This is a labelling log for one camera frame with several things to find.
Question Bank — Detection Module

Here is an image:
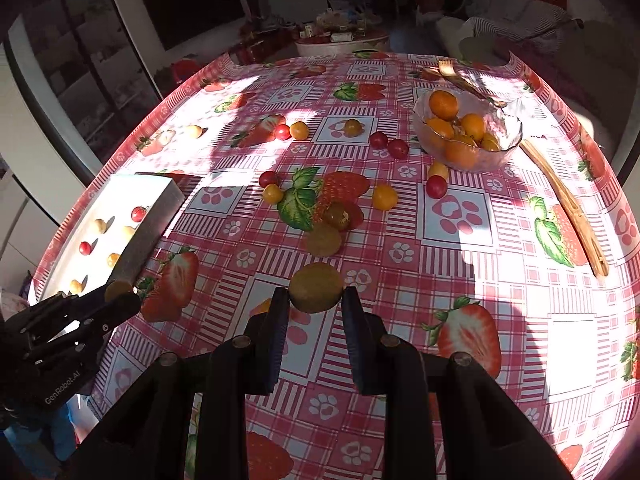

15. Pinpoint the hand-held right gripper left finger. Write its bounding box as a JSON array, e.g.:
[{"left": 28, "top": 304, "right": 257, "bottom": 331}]
[{"left": 65, "top": 287, "right": 291, "bottom": 480}]

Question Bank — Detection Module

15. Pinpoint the cluttered coffee table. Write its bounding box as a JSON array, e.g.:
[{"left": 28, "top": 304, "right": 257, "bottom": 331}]
[{"left": 294, "top": 10, "right": 391, "bottom": 58}]

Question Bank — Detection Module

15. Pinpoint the person's blue clothing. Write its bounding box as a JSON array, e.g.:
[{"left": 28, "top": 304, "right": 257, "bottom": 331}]
[{"left": 0, "top": 402, "right": 81, "bottom": 478}]

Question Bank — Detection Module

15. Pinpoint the white sofa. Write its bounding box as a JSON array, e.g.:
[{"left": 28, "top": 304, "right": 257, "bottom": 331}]
[{"left": 435, "top": 0, "right": 571, "bottom": 56}]

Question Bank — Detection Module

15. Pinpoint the strawberry print checked tablecloth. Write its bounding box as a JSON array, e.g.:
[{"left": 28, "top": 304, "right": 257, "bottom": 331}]
[{"left": 30, "top": 50, "right": 640, "bottom": 480}]

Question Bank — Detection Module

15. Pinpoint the black television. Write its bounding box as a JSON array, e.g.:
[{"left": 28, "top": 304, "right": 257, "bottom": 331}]
[{"left": 134, "top": 0, "right": 247, "bottom": 52}]

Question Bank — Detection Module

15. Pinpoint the gold fork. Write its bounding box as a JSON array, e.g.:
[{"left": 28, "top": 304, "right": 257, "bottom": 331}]
[{"left": 425, "top": 60, "right": 508, "bottom": 108}]

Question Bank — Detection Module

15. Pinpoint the clear glass bowl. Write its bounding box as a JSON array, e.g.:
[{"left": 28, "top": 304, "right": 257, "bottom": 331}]
[{"left": 412, "top": 87, "right": 523, "bottom": 174}]

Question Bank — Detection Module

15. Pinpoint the brown kiwi farther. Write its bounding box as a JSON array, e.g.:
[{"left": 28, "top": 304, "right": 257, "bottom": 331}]
[{"left": 306, "top": 222, "right": 343, "bottom": 257}]

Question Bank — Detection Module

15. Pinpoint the striped blanket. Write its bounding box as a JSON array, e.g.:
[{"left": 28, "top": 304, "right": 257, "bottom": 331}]
[{"left": 460, "top": 16, "right": 571, "bottom": 53}]

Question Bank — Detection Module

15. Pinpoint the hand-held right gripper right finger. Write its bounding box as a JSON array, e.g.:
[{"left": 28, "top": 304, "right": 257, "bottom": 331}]
[{"left": 342, "top": 287, "right": 571, "bottom": 480}]

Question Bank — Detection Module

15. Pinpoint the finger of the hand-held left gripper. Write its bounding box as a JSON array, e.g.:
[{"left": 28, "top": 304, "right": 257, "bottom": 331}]
[
  {"left": 30, "top": 292, "right": 142, "bottom": 356},
  {"left": 22, "top": 287, "right": 108, "bottom": 331}
]

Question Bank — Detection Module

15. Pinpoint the brownish green cherry tomato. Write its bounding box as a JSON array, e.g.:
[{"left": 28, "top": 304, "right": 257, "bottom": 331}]
[{"left": 322, "top": 201, "right": 351, "bottom": 231}]

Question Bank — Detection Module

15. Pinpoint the red stool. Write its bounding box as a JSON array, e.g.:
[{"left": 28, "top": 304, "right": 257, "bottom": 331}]
[{"left": 170, "top": 59, "right": 201, "bottom": 83}]

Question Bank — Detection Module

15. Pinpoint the white rectangular tray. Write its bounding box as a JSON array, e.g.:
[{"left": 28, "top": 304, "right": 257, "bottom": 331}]
[{"left": 37, "top": 172, "right": 186, "bottom": 301}]

